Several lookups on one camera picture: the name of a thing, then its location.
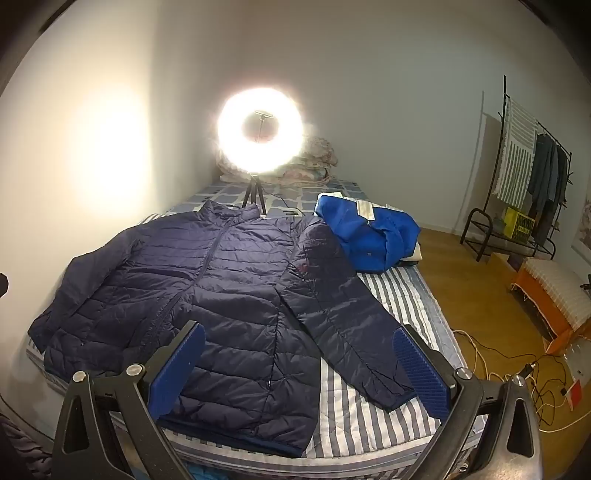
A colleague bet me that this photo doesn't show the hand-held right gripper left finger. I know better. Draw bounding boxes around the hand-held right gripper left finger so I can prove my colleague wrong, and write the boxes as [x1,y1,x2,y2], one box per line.
[52,320,207,480]

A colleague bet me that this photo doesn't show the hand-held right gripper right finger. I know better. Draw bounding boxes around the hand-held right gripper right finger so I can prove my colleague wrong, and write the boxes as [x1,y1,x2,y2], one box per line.
[392,323,543,480]

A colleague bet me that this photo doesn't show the navy puffer jacket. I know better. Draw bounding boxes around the navy puffer jacket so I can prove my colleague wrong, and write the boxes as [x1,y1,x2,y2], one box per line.
[28,199,414,459]

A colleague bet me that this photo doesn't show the black metal clothes rack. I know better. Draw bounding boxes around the black metal clothes rack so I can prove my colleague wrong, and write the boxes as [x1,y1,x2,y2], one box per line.
[459,76,575,262]

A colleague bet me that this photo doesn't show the dark hanging clothes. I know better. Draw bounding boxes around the dark hanging clothes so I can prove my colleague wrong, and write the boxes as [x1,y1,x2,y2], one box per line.
[526,134,570,246]

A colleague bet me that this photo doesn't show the striped bed sheet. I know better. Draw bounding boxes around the striped bed sheet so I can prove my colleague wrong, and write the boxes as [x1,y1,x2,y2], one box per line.
[25,210,490,468]

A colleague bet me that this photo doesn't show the blue jacket white lining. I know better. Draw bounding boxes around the blue jacket white lining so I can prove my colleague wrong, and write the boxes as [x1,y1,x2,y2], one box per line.
[314,191,423,274]

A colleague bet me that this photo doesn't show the orange bench white cushion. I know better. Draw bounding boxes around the orange bench white cushion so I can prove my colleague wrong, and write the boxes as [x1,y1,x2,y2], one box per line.
[509,257,591,354]

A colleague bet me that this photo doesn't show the yellow box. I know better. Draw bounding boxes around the yellow box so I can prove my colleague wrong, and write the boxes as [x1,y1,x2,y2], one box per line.
[501,208,536,241]

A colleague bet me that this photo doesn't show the black tripod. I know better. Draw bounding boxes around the black tripod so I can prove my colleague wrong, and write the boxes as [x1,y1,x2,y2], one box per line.
[241,172,269,216]

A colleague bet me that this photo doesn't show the blue plaid blanket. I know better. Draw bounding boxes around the blue plaid blanket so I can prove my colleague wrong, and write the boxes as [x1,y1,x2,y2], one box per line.
[173,178,370,217]

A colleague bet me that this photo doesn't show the folded floral quilt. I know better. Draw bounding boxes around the folded floral quilt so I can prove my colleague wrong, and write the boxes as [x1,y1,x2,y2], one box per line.
[217,136,339,186]

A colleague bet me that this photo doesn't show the striped hanging towel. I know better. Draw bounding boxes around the striped hanging towel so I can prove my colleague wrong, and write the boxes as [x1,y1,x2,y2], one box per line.
[491,99,539,207]

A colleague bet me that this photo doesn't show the white cable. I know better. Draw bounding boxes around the white cable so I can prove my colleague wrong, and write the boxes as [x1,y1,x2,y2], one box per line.
[451,329,566,433]

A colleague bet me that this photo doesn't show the black floor cable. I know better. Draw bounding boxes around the black floor cable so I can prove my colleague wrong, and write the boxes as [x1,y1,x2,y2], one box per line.
[482,353,580,426]

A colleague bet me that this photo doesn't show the black braided cable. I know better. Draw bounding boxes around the black braided cable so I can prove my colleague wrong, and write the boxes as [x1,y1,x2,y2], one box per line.
[0,408,52,480]

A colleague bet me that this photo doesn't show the wall poster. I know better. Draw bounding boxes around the wall poster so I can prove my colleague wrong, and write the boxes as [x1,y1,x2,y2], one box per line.
[571,188,591,259]

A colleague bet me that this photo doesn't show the ring light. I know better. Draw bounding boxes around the ring light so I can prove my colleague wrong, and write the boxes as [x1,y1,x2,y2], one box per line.
[216,85,305,175]

